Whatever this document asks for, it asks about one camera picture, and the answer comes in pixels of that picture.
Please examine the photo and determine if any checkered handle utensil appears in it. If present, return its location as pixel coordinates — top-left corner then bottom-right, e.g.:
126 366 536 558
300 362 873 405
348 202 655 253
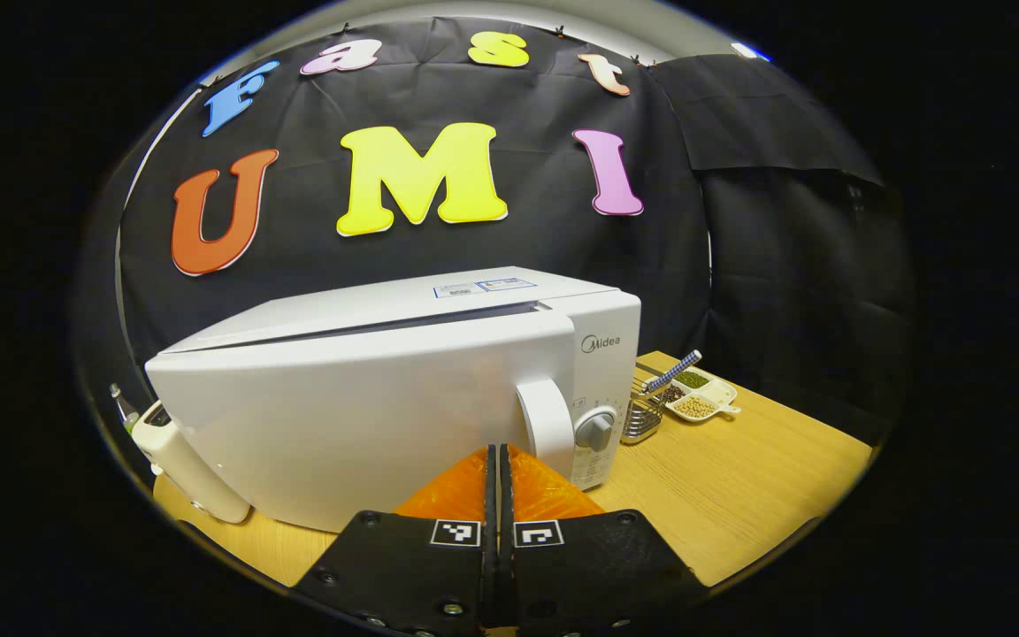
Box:
640 349 704 396

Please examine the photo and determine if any white toaster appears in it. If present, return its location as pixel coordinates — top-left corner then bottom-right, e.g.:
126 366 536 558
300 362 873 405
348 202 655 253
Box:
131 400 253 526

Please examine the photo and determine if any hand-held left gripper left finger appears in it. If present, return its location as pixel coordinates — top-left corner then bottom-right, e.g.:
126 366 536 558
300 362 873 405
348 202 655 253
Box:
291 444 501 637

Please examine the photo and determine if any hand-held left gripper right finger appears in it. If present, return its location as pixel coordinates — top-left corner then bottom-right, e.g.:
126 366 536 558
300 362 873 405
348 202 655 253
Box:
500 444 707 636

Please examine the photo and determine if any white microwave oven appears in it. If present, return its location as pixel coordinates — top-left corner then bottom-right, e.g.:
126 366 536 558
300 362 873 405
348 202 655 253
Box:
144 265 643 535

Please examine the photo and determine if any green drink bottle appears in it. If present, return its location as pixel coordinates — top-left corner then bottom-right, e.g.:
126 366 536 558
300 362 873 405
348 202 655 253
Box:
109 381 142 435

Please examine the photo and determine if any white divided bean dish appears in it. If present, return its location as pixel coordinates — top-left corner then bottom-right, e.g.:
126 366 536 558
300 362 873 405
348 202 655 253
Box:
655 366 743 425

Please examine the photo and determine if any metal wire basket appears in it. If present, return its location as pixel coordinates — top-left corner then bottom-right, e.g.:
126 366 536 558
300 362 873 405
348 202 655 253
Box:
619 393 666 446

